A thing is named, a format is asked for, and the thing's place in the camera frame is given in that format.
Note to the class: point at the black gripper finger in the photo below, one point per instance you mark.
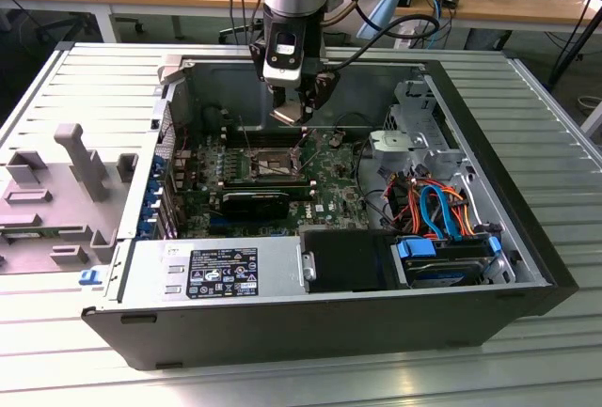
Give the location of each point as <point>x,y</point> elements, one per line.
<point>256,59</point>
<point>327,89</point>

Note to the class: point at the silver CPU chip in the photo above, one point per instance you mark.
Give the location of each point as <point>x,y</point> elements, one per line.
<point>288,113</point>

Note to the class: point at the black RAM slot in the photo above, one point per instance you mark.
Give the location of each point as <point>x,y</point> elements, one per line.
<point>268,184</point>
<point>258,139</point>
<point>258,135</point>
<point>268,188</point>
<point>258,131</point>
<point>268,191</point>
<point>258,144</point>
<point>268,181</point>

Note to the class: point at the CPU socket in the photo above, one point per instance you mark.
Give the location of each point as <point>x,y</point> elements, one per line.
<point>270,165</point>

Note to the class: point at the blue expansion slot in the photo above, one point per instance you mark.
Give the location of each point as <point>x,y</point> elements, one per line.
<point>235,222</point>

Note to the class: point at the round coin cell battery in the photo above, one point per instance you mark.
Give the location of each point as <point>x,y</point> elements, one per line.
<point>336,138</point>

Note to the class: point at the silver metal disk cage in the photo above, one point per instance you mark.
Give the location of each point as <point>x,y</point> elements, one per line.
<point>400,141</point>

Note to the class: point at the white power strip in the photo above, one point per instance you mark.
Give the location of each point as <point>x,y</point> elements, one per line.
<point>404,42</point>

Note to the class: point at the green motherboard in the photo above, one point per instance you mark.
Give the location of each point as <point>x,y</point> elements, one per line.
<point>329,191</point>

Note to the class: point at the black graphics card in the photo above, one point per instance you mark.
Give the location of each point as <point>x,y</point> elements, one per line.
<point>254,207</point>

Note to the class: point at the small black adapter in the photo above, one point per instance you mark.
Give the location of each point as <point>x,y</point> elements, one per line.
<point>449,1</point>

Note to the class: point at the blue card retention clip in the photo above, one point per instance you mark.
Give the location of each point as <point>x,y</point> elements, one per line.
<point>148,212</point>
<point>146,229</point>
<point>158,163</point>
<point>153,193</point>

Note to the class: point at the blue disk carrier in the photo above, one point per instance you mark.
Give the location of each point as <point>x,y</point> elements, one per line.
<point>414,249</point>

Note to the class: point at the hard disk drive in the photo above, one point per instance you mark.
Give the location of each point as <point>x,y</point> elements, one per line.
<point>437,277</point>

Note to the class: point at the silver power supply unit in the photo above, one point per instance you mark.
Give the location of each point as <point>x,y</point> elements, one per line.
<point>146,256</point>

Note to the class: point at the grey parts rack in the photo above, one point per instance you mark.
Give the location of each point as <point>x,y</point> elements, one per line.
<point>56,200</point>

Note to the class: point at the black and grey PC case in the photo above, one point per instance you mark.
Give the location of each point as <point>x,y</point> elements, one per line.
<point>282,332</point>

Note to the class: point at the black stand pole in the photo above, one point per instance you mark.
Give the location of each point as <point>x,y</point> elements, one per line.
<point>572,50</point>

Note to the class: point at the white furniture piece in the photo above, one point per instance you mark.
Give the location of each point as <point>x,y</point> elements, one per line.
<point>593,120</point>

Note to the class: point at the small blue plastic clip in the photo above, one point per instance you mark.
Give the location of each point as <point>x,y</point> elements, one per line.
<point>89,277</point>

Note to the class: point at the green RAM stick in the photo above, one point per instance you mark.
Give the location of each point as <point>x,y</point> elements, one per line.
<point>21,235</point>

